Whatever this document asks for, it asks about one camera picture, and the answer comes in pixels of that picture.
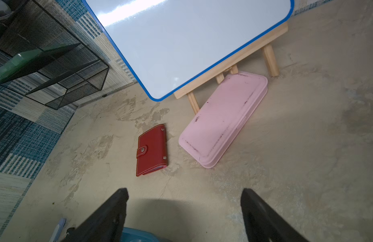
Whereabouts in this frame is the black wire shelf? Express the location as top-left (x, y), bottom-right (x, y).
top-left (0, 1), bottom-right (109, 110)

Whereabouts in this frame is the pink plastic case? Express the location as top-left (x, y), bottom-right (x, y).
top-left (179, 72), bottom-right (268, 168)

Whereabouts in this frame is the teal storage tray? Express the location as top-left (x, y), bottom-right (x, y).
top-left (120, 227), bottom-right (170, 242)

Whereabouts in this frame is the blue framed whiteboard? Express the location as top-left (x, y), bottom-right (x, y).
top-left (84, 0), bottom-right (295, 101)

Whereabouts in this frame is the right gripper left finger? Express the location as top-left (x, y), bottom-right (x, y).
top-left (63, 188), bottom-right (129, 242)

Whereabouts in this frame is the green board on shelf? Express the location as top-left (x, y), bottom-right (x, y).
top-left (0, 43), bottom-right (79, 84)

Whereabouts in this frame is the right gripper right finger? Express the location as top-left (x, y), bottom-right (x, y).
top-left (240, 188), bottom-right (307, 242)

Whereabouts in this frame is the white blue usb drive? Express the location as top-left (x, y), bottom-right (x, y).
top-left (49, 218), bottom-right (66, 242)

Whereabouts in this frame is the red leather wallet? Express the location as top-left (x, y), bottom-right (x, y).
top-left (136, 124), bottom-right (168, 177)

